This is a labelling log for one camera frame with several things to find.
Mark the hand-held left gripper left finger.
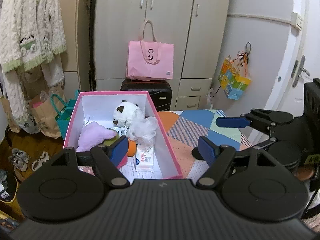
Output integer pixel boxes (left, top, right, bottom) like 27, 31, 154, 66
49, 136, 130, 189

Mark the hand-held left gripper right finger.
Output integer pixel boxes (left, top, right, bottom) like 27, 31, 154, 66
196, 135, 275, 190

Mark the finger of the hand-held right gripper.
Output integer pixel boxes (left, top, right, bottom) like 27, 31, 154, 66
192, 138, 277, 159
216, 109, 294, 138

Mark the green soft ball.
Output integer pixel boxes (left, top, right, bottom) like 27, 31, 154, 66
104, 129, 120, 147

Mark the orange soft ball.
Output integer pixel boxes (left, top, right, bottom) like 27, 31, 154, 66
126, 140, 137, 158

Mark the white wet wipes pack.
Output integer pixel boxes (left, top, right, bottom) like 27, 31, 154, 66
135, 145, 154, 172

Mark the purple plush toy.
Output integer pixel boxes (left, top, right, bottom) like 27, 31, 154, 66
76, 121, 117, 153

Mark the clear plastic bag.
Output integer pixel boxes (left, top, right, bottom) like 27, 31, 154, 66
129, 116, 158, 147

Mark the panda plush toy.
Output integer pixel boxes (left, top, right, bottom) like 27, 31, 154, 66
112, 100, 142, 128

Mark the pink cardboard box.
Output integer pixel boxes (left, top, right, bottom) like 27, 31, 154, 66
63, 91, 184, 180

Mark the person's right hand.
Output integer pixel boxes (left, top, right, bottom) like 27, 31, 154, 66
297, 167, 316, 180

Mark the patchwork blanket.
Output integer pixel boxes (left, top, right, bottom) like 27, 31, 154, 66
157, 109, 253, 180

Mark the printed paper sheet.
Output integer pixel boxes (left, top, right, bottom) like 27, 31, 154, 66
84, 116, 162, 180

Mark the colourful cartoon gift bag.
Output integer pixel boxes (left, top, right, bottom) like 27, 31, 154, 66
217, 42, 252, 100

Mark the teal gift bag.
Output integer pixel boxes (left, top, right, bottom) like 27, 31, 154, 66
51, 90, 80, 139

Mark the black suitcase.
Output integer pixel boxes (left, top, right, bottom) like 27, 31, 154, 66
120, 79, 173, 112

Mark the pink tote bag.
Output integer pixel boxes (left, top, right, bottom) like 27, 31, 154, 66
126, 20, 175, 80

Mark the white door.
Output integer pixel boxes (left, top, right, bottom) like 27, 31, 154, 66
265, 0, 320, 117

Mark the black bag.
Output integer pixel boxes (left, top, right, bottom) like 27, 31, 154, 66
0, 169, 19, 203

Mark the beige wardrobe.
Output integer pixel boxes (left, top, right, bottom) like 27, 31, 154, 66
94, 0, 232, 112

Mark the cream fleece pajama jacket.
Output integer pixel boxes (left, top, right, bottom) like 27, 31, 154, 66
0, 0, 67, 73

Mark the metal door handle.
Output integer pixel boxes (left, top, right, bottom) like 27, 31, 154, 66
292, 55, 311, 88

